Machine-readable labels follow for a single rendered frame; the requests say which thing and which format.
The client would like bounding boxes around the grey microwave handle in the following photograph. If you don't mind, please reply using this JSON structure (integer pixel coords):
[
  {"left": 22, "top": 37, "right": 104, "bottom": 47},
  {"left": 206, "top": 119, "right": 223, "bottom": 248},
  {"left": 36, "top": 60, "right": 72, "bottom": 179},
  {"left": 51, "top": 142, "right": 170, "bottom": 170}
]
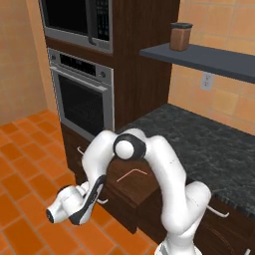
[{"left": 87, "top": 0, "right": 100, "bottom": 47}]

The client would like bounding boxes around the dark wood open drawer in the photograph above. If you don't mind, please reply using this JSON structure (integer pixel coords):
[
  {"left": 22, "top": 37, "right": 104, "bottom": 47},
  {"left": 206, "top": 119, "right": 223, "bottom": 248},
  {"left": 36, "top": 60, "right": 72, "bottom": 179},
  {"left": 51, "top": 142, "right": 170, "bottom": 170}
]
[{"left": 75, "top": 155, "right": 161, "bottom": 235}]

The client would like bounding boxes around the dark wood drawer front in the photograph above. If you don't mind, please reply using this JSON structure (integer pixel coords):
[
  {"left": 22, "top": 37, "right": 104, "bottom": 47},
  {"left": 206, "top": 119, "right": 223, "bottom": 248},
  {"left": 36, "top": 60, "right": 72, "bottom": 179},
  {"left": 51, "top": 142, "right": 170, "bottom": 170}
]
[
  {"left": 194, "top": 196, "right": 255, "bottom": 255},
  {"left": 60, "top": 123, "right": 101, "bottom": 185}
]

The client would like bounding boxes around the steel built-in oven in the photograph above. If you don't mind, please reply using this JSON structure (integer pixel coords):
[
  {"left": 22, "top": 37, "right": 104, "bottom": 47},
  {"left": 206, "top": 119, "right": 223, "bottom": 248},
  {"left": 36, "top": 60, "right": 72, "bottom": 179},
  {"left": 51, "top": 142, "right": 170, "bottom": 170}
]
[{"left": 47, "top": 47, "right": 116, "bottom": 142}]

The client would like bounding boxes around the steel built-in microwave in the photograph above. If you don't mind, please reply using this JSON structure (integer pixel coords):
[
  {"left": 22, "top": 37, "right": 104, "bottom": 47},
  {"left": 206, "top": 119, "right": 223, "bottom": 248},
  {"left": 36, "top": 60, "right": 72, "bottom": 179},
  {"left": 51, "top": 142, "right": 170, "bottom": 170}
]
[{"left": 38, "top": 0, "right": 115, "bottom": 55}]

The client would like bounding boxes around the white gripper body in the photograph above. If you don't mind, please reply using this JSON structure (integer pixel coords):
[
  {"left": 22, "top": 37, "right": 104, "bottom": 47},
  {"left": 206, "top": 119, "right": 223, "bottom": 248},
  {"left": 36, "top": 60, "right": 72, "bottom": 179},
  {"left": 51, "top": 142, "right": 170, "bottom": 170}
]
[{"left": 75, "top": 181, "right": 91, "bottom": 198}]

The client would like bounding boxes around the white wall socket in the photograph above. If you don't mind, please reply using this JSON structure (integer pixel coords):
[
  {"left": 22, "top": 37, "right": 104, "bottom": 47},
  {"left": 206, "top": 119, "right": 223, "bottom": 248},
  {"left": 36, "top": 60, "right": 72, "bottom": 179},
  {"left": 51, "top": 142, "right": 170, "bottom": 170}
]
[{"left": 199, "top": 71, "right": 215, "bottom": 93}]

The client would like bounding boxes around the brown jar with black lid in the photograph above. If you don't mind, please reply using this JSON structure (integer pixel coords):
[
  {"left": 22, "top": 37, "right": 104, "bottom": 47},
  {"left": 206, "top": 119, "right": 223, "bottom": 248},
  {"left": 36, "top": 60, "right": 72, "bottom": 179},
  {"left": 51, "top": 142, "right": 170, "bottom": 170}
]
[{"left": 169, "top": 21, "right": 194, "bottom": 53}]

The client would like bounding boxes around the tall dark wood cabinet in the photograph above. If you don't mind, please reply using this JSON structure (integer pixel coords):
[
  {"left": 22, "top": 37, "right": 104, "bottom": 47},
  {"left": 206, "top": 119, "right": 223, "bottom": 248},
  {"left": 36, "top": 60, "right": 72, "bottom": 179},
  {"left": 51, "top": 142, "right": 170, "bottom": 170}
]
[{"left": 38, "top": 0, "right": 182, "bottom": 185}]

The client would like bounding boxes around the steel oven handle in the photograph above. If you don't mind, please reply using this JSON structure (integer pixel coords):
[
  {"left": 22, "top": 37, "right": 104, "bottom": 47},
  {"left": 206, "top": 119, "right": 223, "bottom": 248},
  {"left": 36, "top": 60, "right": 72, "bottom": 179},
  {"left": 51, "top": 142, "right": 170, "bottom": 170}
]
[{"left": 49, "top": 65, "right": 115, "bottom": 94}]

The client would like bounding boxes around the dark grey wall shelf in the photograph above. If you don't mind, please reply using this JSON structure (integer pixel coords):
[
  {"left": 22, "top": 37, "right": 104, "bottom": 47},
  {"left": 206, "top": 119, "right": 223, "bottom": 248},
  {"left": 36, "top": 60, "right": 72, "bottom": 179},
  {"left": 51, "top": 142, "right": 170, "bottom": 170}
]
[{"left": 138, "top": 42, "right": 255, "bottom": 85}]

